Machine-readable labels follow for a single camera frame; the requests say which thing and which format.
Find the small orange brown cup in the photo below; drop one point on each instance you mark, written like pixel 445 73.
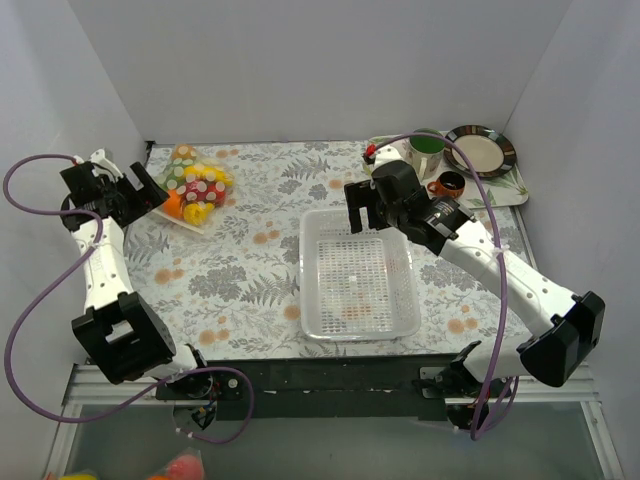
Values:
pixel 448 184

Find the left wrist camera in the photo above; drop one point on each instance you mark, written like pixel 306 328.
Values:
pixel 101 159

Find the white plastic basket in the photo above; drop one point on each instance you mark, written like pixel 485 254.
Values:
pixel 355 287

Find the green interior floral mug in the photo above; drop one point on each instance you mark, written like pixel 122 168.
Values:
pixel 424 152

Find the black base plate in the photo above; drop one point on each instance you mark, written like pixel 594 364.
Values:
pixel 343 387

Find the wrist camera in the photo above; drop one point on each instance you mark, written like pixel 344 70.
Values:
pixel 101 159
pixel 374 158

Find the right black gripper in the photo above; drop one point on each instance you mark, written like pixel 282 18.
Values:
pixel 367 206

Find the clear zip top bag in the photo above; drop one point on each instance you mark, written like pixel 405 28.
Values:
pixel 198 178

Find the floral tablecloth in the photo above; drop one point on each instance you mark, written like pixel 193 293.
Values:
pixel 276 272

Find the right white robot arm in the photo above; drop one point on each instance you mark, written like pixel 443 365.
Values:
pixel 563 327

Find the floral serving tray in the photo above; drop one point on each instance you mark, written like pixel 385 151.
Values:
pixel 507 190

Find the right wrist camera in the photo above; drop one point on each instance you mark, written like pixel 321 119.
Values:
pixel 374 158

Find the bag of fake food foreground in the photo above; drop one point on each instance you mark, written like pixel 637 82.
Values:
pixel 187 464

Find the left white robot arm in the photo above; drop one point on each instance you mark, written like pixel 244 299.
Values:
pixel 118 329

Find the fake orange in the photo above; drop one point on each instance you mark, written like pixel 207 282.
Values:
pixel 174 205

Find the fake yellow lemon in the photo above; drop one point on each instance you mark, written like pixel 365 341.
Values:
pixel 196 213

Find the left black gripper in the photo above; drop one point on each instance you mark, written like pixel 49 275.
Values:
pixel 133 195

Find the brown rimmed ceramic plate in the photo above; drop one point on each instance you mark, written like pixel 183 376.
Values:
pixel 492 155

